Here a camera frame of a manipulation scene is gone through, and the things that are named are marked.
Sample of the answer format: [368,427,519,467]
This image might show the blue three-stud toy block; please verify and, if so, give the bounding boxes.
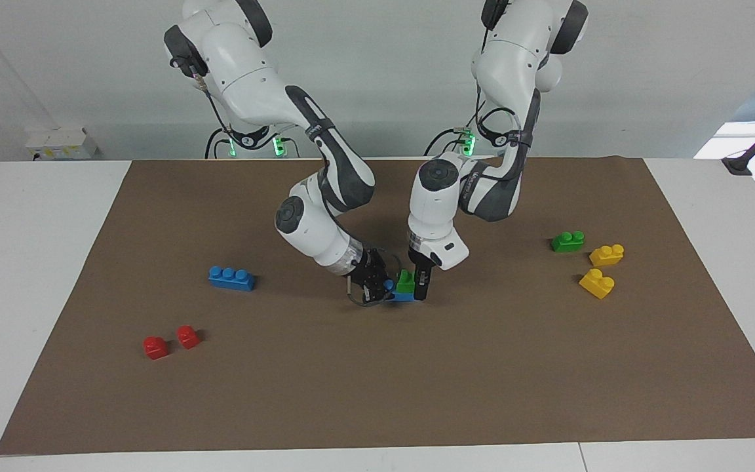
[384,280,416,303]
[208,265,258,292]

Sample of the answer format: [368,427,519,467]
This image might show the brown table mat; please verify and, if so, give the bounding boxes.
[0,156,755,456]

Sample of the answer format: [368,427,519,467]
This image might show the yellow two-stud toy block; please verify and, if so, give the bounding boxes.
[578,267,616,300]
[589,243,625,267]

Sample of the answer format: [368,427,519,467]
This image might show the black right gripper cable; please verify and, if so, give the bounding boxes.
[187,62,381,308]

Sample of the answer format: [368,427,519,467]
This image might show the black left base cable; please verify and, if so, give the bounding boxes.
[424,127,474,157]

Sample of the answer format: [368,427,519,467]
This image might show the black base cable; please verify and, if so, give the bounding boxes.
[204,127,231,160]
[424,127,474,157]

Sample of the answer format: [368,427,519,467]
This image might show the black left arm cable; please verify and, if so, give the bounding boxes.
[474,23,524,153]

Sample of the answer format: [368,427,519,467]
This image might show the black right base cable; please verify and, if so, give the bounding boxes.
[204,127,231,160]

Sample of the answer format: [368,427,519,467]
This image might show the white wall socket box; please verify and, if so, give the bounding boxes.
[26,127,99,161]

